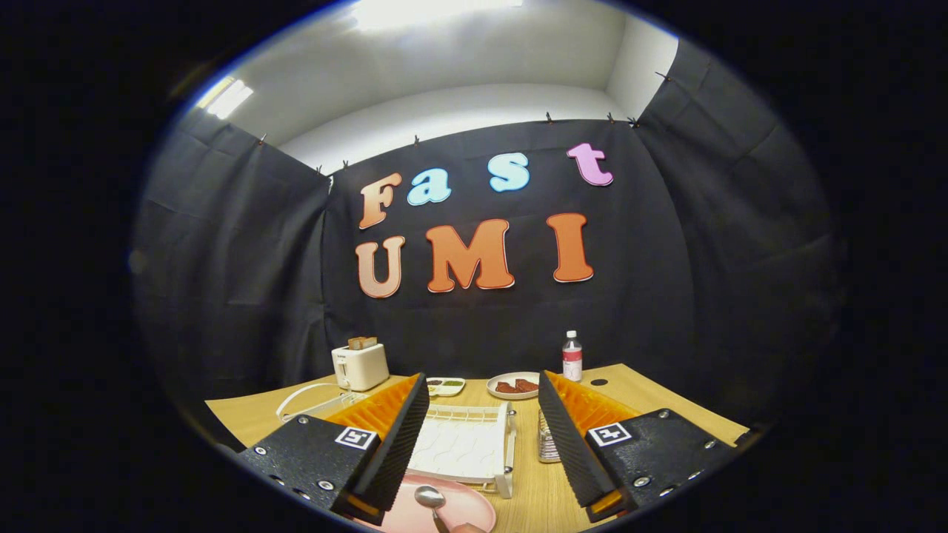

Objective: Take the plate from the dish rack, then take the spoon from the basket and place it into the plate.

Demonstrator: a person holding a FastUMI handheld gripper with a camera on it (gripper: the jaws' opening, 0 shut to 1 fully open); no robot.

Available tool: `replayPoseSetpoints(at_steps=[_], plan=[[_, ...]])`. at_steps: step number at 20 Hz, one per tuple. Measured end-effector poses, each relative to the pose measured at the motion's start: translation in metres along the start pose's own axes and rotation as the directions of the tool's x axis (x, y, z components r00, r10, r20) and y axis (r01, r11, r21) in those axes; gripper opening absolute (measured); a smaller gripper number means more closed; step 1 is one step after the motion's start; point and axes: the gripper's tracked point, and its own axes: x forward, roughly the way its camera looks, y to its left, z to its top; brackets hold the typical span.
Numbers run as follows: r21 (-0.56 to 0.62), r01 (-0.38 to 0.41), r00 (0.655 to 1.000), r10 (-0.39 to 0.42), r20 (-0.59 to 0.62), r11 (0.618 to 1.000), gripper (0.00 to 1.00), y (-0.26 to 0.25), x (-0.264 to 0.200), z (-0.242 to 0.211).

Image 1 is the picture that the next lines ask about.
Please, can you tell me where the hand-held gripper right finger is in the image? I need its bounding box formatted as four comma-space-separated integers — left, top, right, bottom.
538, 369, 741, 523

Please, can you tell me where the ceiling light panel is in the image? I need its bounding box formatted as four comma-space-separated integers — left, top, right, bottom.
196, 76, 254, 121

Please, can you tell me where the white wire dish rack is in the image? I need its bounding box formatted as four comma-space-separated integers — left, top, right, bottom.
276, 382, 518, 499

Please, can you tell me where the white round food plate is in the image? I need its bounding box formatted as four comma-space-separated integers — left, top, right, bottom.
487, 372, 541, 401

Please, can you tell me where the metal spoon dark handle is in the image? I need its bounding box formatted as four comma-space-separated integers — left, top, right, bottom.
413, 485, 453, 533

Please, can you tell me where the black backdrop cloth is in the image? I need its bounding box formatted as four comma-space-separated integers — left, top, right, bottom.
133, 37, 845, 445

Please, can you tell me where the pink plate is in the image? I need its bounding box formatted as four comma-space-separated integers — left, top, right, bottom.
354, 474, 498, 533

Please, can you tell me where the metal wire basket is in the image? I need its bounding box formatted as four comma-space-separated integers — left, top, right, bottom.
537, 409, 564, 464

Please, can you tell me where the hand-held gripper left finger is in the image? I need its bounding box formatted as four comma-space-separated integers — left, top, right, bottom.
237, 372, 431, 526

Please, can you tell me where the clear plastic water bottle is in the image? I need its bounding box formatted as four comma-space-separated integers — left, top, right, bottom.
561, 330, 584, 383

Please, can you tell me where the white toaster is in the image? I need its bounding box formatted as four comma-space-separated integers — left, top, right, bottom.
331, 343, 390, 392

